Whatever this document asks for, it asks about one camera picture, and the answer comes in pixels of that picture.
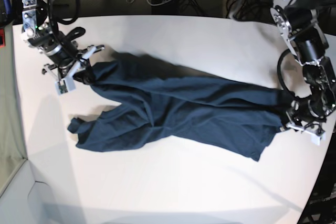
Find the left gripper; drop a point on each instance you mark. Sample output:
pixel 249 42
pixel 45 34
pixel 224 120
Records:
pixel 306 116

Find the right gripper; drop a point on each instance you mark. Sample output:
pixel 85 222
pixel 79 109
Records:
pixel 68 66

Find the dark blue t-shirt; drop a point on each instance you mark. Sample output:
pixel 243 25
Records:
pixel 239 117

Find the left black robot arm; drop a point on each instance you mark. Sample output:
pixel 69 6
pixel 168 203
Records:
pixel 297 22

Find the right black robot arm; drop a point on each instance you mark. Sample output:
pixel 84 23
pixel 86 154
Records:
pixel 40 30

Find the red black clamp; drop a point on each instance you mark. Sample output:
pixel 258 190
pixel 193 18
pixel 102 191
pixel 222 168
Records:
pixel 2 38

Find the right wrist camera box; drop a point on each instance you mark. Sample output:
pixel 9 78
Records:
pixel 65 85

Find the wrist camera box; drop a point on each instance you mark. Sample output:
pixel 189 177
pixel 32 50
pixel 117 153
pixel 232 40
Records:
pixel 318 137
pixel 65 85

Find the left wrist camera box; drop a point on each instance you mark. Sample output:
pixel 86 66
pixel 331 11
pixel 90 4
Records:
pixel 318 137

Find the blue handled tool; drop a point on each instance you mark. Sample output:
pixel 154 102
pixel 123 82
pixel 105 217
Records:
pixel 8 6

